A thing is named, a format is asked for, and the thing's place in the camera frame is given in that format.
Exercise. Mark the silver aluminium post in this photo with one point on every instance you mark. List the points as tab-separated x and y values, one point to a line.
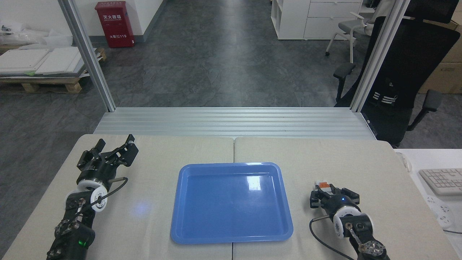
379	54
88	57

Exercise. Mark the wooden pallet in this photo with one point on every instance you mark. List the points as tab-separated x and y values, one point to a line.
39	85

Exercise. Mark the white computer mouse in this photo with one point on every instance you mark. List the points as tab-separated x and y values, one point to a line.
405	161

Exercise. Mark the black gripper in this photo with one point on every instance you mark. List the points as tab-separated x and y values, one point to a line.
339	203
96	170

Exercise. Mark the white keyboard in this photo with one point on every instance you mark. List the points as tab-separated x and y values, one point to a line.
442	180

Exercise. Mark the grey white office chair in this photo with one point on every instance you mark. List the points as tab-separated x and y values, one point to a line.
352	27

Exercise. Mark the silver aluminium rail platform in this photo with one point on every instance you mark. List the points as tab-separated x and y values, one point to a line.
231	122

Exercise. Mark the white power strip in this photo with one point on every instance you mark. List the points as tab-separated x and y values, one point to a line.
440	211

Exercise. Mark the black mesh office chair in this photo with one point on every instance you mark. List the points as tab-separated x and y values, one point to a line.
415	65

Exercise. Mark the white storage cabinet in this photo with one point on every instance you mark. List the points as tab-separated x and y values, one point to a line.
310	20

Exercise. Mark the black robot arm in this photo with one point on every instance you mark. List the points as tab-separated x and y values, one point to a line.
361	234
75	231

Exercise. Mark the green push button switch part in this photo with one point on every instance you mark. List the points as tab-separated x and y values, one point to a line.
323	185

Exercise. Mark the red fire extinguisher box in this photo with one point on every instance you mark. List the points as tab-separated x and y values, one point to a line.
115	25

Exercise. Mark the white flat boards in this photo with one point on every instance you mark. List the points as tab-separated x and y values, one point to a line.
39	61

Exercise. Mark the blue plastic tray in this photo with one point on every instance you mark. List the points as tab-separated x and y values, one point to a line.
231	206

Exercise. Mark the brown cardboard boxes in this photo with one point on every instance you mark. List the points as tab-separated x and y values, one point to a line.
444	72

